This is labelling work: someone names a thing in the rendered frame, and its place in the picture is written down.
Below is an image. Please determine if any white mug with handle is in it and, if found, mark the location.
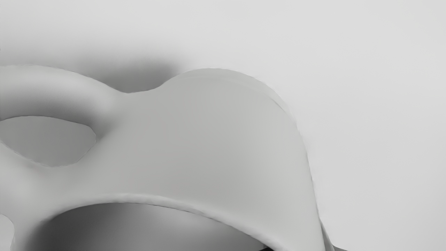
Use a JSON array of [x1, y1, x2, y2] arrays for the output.
[[0, 65, 335, 251]]

